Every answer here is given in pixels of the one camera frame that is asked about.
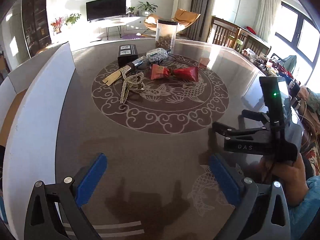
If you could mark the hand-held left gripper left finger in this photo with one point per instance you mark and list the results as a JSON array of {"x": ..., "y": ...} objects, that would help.
[{"x": 91, "y": 180}]

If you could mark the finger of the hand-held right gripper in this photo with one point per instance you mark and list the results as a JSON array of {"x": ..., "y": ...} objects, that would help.
[
  {"x": 225, "y": 131},
  {"x": 252, "y": 115}
]

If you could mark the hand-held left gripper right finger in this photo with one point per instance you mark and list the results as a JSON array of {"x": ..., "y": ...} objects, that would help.
[{"x": 223, "y": 180}]

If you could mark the dark red candy-shaped pouch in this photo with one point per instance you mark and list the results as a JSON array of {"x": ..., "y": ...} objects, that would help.
[{"x": 186, "y": 73}]

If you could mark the light red candy-shaped pouch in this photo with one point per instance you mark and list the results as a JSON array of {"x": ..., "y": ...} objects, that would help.
[{"x": 160, "y": 72}]

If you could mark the clear bag of beads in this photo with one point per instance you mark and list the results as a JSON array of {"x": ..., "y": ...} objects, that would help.
[{"x": 157, "y": 55}]

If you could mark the pack of chopsticks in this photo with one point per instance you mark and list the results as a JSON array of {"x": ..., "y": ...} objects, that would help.
[{"x": 117, "y": 76}]

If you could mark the black box with hand drawings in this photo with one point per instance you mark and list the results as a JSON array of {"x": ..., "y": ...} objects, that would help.
[{"x": 127, "y": 55}]

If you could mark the person's right forearm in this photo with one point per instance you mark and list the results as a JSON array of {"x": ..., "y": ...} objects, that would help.
[{"x": 307, "y": 215}]

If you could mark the patterned brown desktop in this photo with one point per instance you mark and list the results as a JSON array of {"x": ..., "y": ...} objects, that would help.
[{"x": 155, "y": 150}]

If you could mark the person's right hand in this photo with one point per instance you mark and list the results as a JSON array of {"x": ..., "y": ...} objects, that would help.
[{"x": 292, "y": 182}]

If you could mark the pile of assorted clutter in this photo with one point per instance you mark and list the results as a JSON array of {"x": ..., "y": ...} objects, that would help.
[{"x": 310, "y": 100}]

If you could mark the dark-framed window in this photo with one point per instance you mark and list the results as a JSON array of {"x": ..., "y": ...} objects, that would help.
[{"x": 297, "y": 32}]

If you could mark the white sheer curtain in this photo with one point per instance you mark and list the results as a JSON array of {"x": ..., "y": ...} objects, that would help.
[{"x": 268, "y": 15}]

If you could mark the clear container with black lid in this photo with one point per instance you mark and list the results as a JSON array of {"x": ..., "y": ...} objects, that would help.
[{"x": 166, "y": 33}]

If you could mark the orange lounge chair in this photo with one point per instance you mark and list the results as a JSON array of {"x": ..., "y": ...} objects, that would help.
[{"x": 185, "y": 17}]

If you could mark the grey curtain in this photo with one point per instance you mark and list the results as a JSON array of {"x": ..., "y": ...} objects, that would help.
[{"x": 200, "y": 7}]

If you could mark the purple floor mat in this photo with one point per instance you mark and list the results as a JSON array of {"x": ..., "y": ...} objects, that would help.
[{"x": 135, "y": 37}]

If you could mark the large green potted plant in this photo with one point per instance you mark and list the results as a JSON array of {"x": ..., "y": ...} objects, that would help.
[{"x": 147, "y": 7}]

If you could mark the white television stand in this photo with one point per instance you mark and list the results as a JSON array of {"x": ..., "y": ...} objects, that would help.
[{"x": 117, "y": 25}]

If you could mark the small potted plant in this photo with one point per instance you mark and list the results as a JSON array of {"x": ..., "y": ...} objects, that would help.
[{"x": 131, "y": 11}]

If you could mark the red flower arrangement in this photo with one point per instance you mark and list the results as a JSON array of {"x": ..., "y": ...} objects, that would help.
[{"x": 57, "y": 24}]

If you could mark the green leafy potted plant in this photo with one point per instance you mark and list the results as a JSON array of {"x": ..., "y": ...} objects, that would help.
[{"x": 73, "y": 19}]

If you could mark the black flat television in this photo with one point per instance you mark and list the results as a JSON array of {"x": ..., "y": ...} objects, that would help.
[{"x": 106, "y": 8}]

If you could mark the dark glass display cabinet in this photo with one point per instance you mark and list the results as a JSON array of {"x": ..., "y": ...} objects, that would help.
[{"x": 36, "y": 17}]

